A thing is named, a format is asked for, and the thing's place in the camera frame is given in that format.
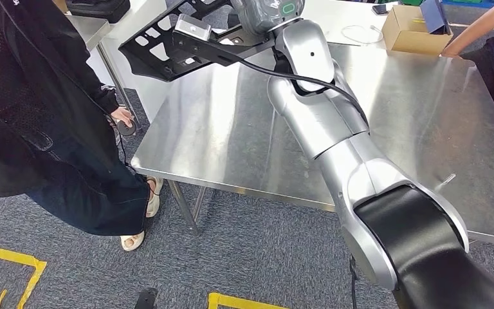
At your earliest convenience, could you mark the thin black cord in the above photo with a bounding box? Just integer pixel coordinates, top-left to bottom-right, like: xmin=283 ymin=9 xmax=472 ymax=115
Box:
xmin=113 ymin=126 xmax=163 ymax=197

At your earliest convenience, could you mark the black camera bracket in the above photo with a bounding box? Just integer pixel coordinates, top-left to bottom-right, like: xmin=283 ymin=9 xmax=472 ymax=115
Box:
xmin=171 ymin=30 xmax=278 ymax=68

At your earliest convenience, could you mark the long black plastic panel part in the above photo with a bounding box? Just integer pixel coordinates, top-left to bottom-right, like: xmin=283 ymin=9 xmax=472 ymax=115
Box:
xmin=118 ymin=0 xmax=275 ymax=82

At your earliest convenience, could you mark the person's left hand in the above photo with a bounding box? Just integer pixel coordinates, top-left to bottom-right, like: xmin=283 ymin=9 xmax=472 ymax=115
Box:
xmin=109 ymin=106 xmax=136 ymax=127

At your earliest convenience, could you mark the beige sandal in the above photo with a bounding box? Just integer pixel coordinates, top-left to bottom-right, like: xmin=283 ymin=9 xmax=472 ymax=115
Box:
xmin=144 ymin=176 xmax=165 ymax=219
xmin=120 ymin=230 xmax=145 ymax=252

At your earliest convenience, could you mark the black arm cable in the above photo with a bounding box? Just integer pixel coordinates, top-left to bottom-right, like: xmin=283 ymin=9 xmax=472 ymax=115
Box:
xmin=236 ymin=57 xmax=371 ymax=127

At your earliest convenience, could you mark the steel table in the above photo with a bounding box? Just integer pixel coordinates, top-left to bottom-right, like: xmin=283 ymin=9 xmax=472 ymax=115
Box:
xmin=66 ymin=15 xmax=143 ymax=131

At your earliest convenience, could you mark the black round controller puck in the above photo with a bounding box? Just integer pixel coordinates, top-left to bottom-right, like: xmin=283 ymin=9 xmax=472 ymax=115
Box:
xmin=116 ymin=119 xmax=138 ymax=137

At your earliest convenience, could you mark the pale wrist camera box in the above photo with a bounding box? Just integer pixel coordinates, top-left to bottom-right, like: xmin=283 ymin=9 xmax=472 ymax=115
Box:
xmin=174 ymin=14 xmax=212 ymax=42

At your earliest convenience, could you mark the large steel workbench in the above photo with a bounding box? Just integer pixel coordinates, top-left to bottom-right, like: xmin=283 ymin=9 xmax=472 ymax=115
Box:
xmin=131 ymin=40 xmax=494 ymax=249

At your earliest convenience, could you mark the white table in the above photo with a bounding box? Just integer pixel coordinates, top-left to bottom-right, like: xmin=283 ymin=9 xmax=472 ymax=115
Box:
xmin=302 ymin=0 xmax=401 ymax=47

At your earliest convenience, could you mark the blue tablet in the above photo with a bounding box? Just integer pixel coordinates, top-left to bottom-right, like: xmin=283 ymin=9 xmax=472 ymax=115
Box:
xmin=419 ymin=0 xmax=452 ymax=35

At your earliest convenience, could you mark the white cable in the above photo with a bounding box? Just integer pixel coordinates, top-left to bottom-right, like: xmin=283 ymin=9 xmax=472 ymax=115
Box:
xmin=340 ymin=24 xmax=384 ymax=46

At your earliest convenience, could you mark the black carry bag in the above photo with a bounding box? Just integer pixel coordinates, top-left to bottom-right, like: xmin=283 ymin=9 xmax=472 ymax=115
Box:
xmin=64 ymin=0 xmax=131 ymax=24

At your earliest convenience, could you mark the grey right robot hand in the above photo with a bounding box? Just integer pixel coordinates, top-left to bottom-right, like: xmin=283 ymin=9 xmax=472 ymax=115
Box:
xmin=230 ymin=0 xmax=306 ymax=37

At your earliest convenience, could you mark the white cabinet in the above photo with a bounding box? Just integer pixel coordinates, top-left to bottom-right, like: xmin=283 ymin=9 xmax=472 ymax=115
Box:
xmin=86 ymin=0 xmax=188 ymax=124

